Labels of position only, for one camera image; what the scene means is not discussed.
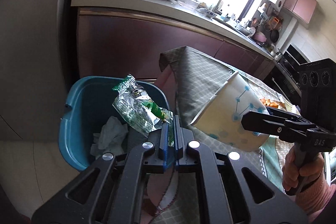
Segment green foil snack wrapper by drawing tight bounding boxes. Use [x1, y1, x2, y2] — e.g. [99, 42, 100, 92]
[112, 75, 174, 149]

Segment white blue paper cup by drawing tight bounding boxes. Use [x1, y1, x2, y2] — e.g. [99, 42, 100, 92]
[191, 72, 268, 152]

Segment white paper tissue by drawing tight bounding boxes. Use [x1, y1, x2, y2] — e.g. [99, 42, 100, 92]
[90, 116, 128, 159]

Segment pink sleeved right forearm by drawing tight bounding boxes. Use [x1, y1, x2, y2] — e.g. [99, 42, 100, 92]
[295, 171, 335, 223]

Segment maroon kitchen counter cabinet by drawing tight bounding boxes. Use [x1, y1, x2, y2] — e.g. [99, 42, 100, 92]
[71, 0, 274, 80]

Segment right hand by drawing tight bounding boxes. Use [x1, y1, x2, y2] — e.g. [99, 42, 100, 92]
[282, 147, 324, 191]

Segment orange peel scraps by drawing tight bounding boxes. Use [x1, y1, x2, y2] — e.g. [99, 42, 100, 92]
[260, 98, 285, 110]

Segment black built-in oven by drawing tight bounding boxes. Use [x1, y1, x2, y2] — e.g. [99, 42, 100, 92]
[263, 45, 310, 108]

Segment black hanging frying pan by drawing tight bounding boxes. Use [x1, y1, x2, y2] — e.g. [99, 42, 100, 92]
[269, 29, 280, 43]

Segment pink pot on counter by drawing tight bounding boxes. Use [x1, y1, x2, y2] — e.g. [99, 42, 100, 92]
[252, 31, 266, 43]

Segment silver refrigerator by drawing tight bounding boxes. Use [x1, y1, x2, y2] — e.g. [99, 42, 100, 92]
[1, 0, 66, 141]

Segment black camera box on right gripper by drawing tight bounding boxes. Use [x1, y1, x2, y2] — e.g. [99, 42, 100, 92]
[299, 59, 336, 132]

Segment pink upper wall cabinet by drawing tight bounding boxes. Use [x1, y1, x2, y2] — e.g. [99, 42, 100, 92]
[283, 0, 317, 26]

